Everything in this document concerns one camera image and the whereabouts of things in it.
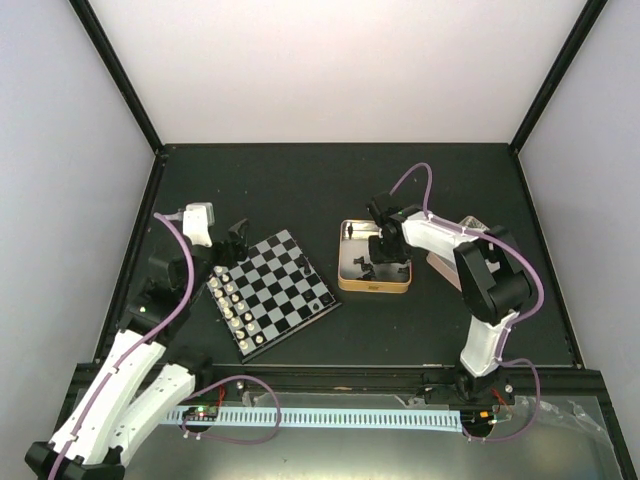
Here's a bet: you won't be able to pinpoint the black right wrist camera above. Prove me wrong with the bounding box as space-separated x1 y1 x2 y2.
366 192 401 228

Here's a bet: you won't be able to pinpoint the gold metal tin base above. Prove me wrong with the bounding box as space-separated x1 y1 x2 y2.
337 219 413 294

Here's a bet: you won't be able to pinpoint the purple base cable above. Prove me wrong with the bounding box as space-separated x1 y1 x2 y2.
180 374 282 444
462 357 541 444

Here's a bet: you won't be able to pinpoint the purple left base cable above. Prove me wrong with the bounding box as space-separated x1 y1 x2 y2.
180 374 282 444

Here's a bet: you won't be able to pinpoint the black and grey chessboard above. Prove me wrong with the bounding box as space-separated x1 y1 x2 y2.
226 229 341 363

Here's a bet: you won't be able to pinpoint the silver tin lid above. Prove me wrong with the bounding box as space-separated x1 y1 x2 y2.
426 216 488 291

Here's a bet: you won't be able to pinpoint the light blue cable duct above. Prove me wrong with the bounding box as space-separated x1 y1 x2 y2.
160 406 463 433

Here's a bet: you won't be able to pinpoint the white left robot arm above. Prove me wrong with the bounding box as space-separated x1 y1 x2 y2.
25 214 249 479

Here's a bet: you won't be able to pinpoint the white chess piece row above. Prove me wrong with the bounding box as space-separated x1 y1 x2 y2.
207 266 266 359

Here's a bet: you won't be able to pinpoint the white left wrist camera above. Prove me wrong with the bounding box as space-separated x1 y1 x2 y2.
181 202 215 248

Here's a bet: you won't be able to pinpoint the black pieces in tin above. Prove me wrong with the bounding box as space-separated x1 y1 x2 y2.
340 220 411 283

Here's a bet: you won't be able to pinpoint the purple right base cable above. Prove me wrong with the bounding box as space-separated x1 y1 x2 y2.
462 357 541 444

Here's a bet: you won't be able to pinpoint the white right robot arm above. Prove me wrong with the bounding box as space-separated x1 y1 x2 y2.
367 199 534 403

